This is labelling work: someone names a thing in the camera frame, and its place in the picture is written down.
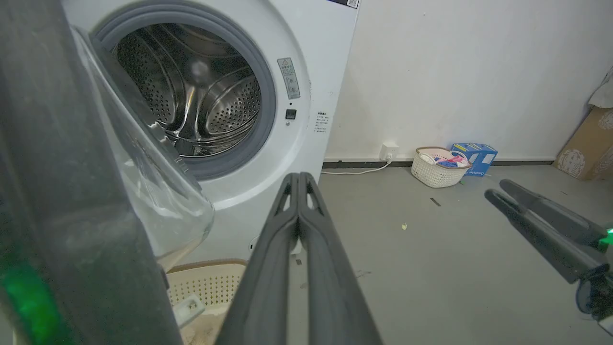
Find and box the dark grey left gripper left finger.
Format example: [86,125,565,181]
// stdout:
[216,173,301,345]

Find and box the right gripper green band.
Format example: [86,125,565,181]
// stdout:
[484,179,613,336]

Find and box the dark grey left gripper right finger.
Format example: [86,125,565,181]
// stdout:
[299,172,384,345]

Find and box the grey rubber door gasket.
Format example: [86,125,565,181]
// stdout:
[91,1,278,181]

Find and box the open washing machine door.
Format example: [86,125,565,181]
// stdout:
[0,0,216,345]

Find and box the white washing machine body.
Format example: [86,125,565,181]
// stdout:
[61,0,361,267]

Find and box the beige perforated laundry basket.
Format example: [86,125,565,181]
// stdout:
[165,259,248,345]

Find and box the white plastic basket tag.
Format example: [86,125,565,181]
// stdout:
[171,295,206,329]

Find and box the brown printed cardboard box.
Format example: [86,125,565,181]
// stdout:
[553,106,613,182]

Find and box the blue cardboard box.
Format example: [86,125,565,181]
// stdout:
[450,142,498,177]

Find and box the colourful clothes pile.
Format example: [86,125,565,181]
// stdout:
[420,153,469,168]

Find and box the small white woven basket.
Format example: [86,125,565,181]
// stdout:
[411,146,473,188]

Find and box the white plastic sheet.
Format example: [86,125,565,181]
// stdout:
[588,66,613,109]

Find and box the stainless steel perforated drum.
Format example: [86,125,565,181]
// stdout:
[113,23,262,157]

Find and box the grey warning sticker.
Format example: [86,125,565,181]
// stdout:
[277,57,301,100]

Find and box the white power cable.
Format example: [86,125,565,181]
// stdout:
[320,154,393,176]

